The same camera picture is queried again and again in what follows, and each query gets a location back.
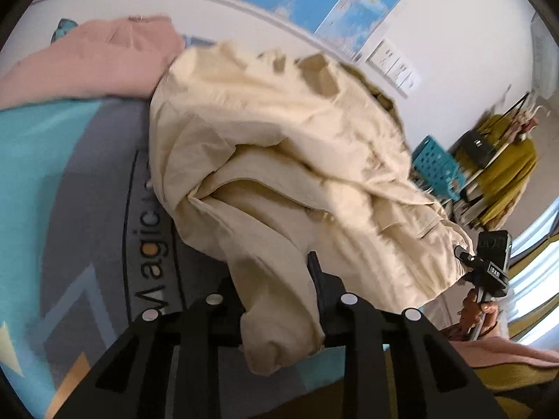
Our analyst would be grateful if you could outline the cream yellow jacket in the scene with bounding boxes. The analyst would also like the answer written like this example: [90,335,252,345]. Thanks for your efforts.
[150,43,472,375]

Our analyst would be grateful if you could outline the pink sleeved right forearm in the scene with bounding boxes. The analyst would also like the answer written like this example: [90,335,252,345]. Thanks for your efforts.
[450,337,559,368]

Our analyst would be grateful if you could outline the clothes rack with garments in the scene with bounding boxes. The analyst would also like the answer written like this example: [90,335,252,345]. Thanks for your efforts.
[452,93,542,231]

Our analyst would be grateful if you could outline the right hand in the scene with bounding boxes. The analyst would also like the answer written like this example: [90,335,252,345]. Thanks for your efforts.
[457,288,500,341]

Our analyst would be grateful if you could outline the teal plastic basket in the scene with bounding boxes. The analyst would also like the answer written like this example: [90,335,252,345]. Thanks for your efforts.
[412,135,465,200]

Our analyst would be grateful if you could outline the teal grey bed cover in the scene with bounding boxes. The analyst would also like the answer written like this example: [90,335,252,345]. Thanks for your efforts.
[0,18,351,419]

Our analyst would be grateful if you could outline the olive green jacket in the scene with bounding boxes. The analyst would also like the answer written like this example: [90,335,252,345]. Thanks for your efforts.
[340,63,405,134]

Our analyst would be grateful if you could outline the pink folded garment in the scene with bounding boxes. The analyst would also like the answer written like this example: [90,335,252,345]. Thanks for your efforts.
[1,15,185,110]

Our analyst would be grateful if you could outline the white wall socket panel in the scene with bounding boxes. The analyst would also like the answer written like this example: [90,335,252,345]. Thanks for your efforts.
[366,39,422,97]

